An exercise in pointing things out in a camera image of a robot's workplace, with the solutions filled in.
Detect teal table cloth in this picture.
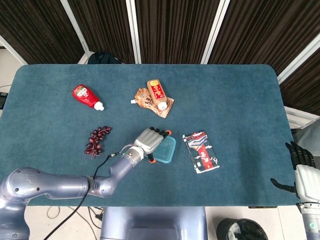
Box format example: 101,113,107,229
0,63,308,208

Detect black bag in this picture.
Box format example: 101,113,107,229
87,51,123,65

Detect brown spouted sauce pouch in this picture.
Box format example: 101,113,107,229
130,87,175,118

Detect dark red-printed snack packet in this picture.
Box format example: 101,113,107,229
181,129,221,175

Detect dark red grape bunch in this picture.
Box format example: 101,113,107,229
84,125,113,160

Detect teal lidded container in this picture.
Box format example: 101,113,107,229
152,136,177,165

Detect dark white-framed partition screen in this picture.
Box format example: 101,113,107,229
0,0,320,116

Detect red ketchup squeeze bottle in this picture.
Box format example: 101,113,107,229
72,84,105,111

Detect black floor cable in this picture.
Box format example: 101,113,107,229
87,206,104,230

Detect white floor cable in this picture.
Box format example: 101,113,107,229
46,206,97,240

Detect orange sauce squeeze bottle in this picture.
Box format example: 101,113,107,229
146,79,169,111

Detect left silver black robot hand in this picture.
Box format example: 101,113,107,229
133,126,173,165

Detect black waste bin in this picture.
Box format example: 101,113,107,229
216,218,269,240

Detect blue-grey robot torso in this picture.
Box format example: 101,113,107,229
99,206,208,240

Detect black box device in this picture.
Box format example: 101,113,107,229
0,91,9,110

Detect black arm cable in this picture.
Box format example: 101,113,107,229
43,151,126,240

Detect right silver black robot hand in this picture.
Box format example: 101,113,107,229
270,141,320,204

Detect grey fabric seat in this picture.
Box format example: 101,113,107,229
291,119,320,163

